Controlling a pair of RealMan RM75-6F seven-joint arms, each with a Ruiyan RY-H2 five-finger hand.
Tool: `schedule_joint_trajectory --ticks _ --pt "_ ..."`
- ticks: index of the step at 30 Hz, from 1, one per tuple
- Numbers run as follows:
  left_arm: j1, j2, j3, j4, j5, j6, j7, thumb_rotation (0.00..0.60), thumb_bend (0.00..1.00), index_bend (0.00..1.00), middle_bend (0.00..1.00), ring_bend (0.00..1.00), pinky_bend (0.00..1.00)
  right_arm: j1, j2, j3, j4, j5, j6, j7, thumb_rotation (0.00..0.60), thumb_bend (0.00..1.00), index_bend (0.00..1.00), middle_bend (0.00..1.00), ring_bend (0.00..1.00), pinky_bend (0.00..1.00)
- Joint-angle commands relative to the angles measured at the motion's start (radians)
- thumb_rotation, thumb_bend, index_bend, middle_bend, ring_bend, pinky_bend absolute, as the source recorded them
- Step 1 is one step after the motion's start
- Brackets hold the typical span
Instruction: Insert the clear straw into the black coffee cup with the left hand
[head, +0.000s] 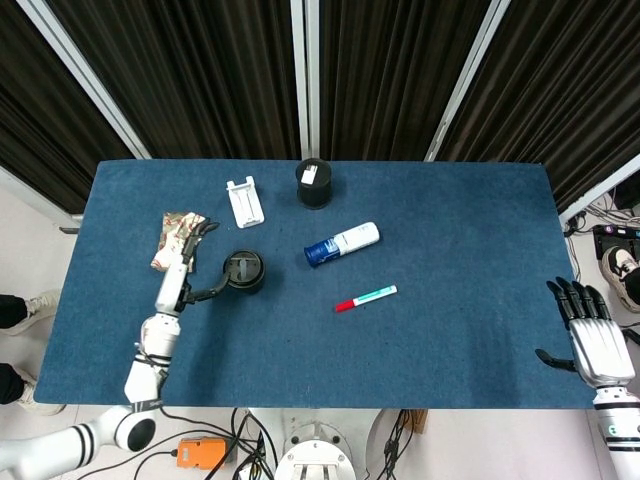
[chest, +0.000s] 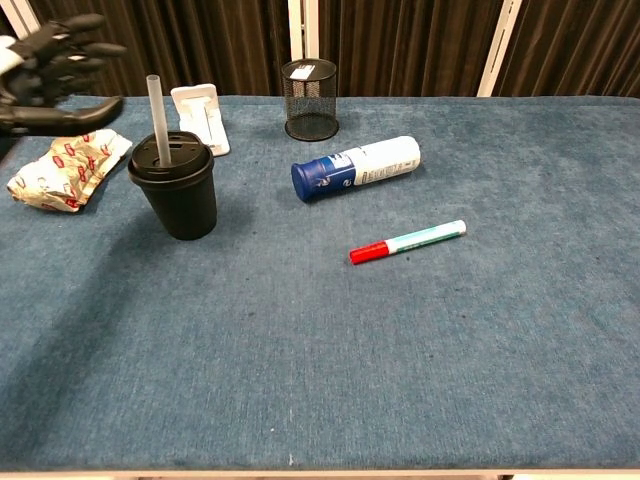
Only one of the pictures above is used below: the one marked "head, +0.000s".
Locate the crumpled gold red wrapper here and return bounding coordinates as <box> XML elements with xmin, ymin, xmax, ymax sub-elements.
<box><xmin>150</xmin><ymin>211</ymin><xmax>209</xmax><ymax>274</ymax></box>

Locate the beige shoe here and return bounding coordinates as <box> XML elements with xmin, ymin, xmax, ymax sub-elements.
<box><xmin>12</xmin><ymin>363</ymin><xmax>67</xmax><ymax>417</ymax></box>
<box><xmin>7</xmin><ymin>288</ymin><xmax>65</xmax><ymax>337</ymax></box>

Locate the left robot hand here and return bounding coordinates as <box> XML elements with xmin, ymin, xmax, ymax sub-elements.
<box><xmin>153</xmin><ymin>219</ymin><xmax>232</xmax><ymax>315</ymax></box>

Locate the blue white spray can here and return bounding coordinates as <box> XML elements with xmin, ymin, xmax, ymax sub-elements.
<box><xmin>303</xmin><ymin>221</ymin><xmax>381</xmax><ymax>269</ymax></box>

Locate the dark pleated curtain panel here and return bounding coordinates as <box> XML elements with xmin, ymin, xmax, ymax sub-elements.
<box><xmin>0</xmin><ymin>0</ymin><xmax>137</xmax><ymax>214</ymax></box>
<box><xmin>45</xmin><ymin>0</ymin><xmax>302</xmax><ymax>161</ymax></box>
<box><xmin>318</xmin><ymin>0</ymin><xmax>494</xmax><ymax>162</ymax></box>
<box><xmin>433</xmin><ymin>0</ymin><xmax>640</xmax><ymax>215</ymax></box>

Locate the black electronic device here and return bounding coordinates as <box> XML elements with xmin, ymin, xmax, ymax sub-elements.
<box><xmin>592</xmin><ymin>224</ymin><xmax>640</xmax><ymax>261</ymax></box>

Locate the white black sneaker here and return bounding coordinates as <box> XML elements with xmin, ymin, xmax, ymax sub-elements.
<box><xmin>601</xmin><ymin>245</ymin><xmax>640</xmax><ymax>314</ymax></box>

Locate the black round lid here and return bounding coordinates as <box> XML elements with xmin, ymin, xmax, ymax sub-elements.
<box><xmin>222</xmin><ymin>249</ymin><xmax>268</xmax><ymax>295</ymax></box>

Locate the white robot torso base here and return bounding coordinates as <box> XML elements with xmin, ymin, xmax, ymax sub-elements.
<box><xmin>273</xmin><ymin>408</ymin><xmax>375</xmax><ymax>480</ymax></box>

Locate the white frame post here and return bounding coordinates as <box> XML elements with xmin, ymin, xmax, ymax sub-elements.
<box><xmin>423</xmin><ymin>0</ymin><xmax>512</xmax><ymax>163</ymax></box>
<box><xmin>0</xmin><ymin>164</ymin><xmax>85</xmax><ymax>235</ymax></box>
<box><xmin>15</xmin><ymin>0</ymin><xmax>153</xmax><ymax>161</ymax></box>
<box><xmin>290</xmin><ymin>0</ymin><xmax>322</xmax><ymax>161</ymax></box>
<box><xmin>558</xmin><ymin>152</ymin><xmax>640</xmax><ymax>227</ymax></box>

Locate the blue fabric table cloth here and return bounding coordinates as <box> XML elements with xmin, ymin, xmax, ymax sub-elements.
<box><xmin>33</xmin><ymin>159</ymin><xmax>599</xmax><ymax>410</ymax></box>

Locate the black cable bundle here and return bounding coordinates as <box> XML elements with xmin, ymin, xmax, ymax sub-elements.
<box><xmin>380</xmin><ymin>408</ymin><xmax>417</xmax><ymax>472</ymax></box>

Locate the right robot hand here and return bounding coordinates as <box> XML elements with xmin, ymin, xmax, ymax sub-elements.
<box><xmin>535</xmin><ymin>276</ymin><xmax>637</xmax><ymax>390</ymax></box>

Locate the orange box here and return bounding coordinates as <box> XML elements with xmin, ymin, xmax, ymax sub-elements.
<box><xmin>176</xmin><ymin>437</ymin><xmax>233</xmax><ymax>471</ymax></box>

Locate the white plastic holder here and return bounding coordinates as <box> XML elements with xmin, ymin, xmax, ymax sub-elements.
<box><xmin>225</xmin><ymin>175</ymin><xmax>265</xmax><ymax>230</ymax></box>

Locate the black mesh pen holder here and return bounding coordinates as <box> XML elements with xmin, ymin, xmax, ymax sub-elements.
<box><xmin>295</xmin><ymin>157</ymin><xmax>334</xmax><ymax>210</ymax></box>

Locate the black floor cable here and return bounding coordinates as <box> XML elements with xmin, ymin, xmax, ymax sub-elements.
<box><xmin>133</xmin><ymin>407</ymin><xmax>277</xmax><ymax>480</ymax></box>

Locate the red capped white marker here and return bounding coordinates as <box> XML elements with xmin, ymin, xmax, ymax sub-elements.
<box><xmin>335</xmin><ymin>284</ymin><xmax>399</xmax><ymax>314</ymax></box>

